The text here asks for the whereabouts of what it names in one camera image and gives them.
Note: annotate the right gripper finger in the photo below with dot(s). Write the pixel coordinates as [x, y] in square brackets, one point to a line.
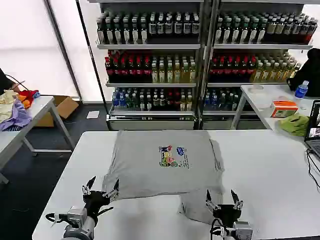
[236, 200]
[211, 202]

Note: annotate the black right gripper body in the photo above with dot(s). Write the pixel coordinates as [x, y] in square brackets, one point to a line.
[226, 212]

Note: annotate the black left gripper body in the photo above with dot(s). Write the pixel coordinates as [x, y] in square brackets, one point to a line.
[95, 200]

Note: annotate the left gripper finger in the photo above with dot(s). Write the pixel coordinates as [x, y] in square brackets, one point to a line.
[113, 191]
[87, 188]

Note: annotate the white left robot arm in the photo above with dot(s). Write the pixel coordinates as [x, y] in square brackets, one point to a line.
[77, 226]

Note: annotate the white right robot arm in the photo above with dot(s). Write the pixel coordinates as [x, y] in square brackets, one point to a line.
[241, 231]

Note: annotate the grey printed t-shirt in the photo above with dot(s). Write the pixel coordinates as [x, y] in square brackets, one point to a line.
[162, 172]

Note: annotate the white paper sheet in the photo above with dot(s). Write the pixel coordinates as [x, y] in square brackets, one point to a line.
[93, 114]

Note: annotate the brown cardboard box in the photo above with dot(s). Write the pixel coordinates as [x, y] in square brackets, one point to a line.
[63, 106]

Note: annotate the white side table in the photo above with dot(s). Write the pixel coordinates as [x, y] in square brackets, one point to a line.
[37, 112]

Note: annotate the green cloth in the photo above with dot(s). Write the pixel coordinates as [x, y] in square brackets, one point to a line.
[295, 123]

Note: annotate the white desk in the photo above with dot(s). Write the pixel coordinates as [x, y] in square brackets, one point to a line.
[260, 102]

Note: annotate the purple cloth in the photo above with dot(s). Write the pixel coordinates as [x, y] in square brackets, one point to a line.
[17, 115]

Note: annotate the orange tissue box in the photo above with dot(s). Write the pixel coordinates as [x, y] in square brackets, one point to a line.
[283, 108]

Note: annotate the black laptop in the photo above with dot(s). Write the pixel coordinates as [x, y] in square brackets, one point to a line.
[315, 130]

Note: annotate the red cloth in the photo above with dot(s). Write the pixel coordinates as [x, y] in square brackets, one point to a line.
[28, 96]

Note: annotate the beige cloth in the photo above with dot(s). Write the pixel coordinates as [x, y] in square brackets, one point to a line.
[6, 102]

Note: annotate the shelf rack of bottles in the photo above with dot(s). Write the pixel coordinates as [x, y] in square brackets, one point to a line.
[152, 70]
[250, 70]

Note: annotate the blue label water bottle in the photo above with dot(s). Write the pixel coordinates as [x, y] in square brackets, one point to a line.
[301, 90]

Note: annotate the person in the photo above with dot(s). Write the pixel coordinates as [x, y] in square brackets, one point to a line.
[5, 81]

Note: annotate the black bag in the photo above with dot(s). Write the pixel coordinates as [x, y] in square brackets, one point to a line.
[311, 72]

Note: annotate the black frame pole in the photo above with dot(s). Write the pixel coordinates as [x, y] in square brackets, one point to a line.
[92, 62]
[62, 50]

